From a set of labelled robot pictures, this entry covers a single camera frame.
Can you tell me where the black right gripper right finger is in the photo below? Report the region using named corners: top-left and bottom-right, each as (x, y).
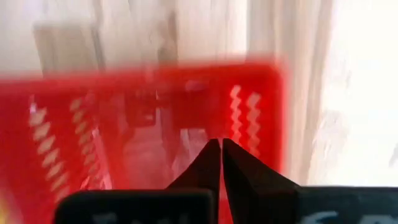
top-left (222, 138), bottom-right (398, 224)

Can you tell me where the red plastic basket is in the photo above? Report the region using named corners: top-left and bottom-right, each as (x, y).
top-left (0, 60), bottom-right (289, 224)

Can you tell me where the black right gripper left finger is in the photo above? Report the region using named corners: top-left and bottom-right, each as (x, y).
top-left (53, 138), bottom-right (222, 224)

